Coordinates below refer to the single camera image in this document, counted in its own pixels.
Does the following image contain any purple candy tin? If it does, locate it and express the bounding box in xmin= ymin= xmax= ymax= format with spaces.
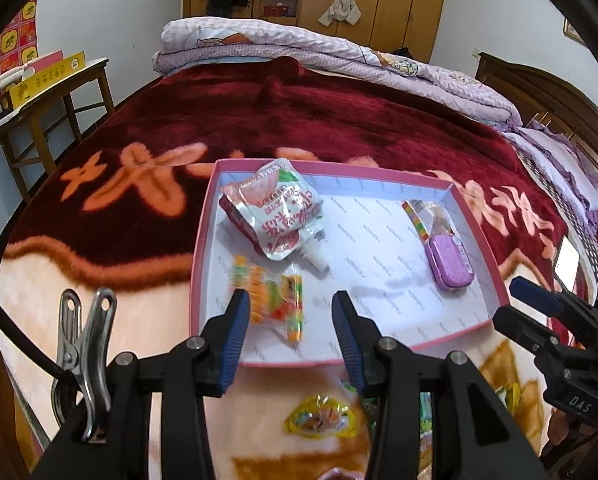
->
xmin=425 ymin=233 xmax=474 ymax=290

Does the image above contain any orange burger gummy packet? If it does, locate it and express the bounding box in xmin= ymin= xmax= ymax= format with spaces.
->
xmin=231 ymin=256 xmax=305 ymax=346

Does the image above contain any yellow jelly cup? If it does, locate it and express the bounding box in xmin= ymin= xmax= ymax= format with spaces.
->
xmin=284 ymin=394 xmax=357 ymax=440

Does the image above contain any clear rainbow candy packet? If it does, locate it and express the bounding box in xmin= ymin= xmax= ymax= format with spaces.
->
xmin=402 ymin=200 xmax=455 ymax=243

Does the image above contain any white red drink pouch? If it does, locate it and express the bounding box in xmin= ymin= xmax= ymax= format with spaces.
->
xmin=219 ymin=158 xmax=329 ymax=274

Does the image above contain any yellow candy packet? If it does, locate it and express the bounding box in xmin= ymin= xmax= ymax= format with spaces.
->
xmin=495 ymin=382 xmax=521 ymax=416

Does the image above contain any pink chocolate ball cup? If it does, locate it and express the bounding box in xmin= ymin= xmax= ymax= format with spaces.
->
xmin=319 ymin=467 xmax=357 ymax=480

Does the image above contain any white smartphone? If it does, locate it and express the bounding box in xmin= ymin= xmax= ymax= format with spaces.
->
xmin=554 ymin=237 xmax=580 ymax=292

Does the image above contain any purple ruffled pillow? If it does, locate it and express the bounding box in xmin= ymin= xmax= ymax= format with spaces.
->
xmin=502 ymin=120 xmax=598 ymax=298

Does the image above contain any metal spring clip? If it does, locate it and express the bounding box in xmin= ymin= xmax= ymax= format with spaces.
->
xmin=51 ymin=287 xmax=117 ymax=442

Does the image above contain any pink shallow cardboard box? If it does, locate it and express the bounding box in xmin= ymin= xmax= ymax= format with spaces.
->
xmin=188 ymin=157 xmax=510 ymax=370

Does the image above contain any red plush blanket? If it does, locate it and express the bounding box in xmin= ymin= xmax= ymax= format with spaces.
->
xmin=0 ymin=58 xmax=573 ymax=479

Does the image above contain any wooden headboard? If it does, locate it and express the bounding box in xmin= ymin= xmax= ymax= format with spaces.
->
xmin=476 ymin=52 xmax=598 ymax=169

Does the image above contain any wooden side table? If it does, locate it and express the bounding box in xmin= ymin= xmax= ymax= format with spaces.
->
xmin=0 ymin=58 xmax=115 ymax=204

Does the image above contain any yellow flat box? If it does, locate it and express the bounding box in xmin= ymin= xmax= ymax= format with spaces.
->
xmin=8 ymin=50 xmax=86 ymax=108

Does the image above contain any folded purple quilt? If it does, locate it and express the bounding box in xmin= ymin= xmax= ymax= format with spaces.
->
xmin=153 ymin=16 xmax=522 ymax=126

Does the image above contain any beige cloth on wardrobe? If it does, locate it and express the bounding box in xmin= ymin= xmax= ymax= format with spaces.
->
xmin=319 ymin=0 xmax=362 ymax=27

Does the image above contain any red yellow patterned box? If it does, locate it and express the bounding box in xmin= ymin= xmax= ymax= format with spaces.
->
xmin=0 ymin=0 xmax=38 ymax=76

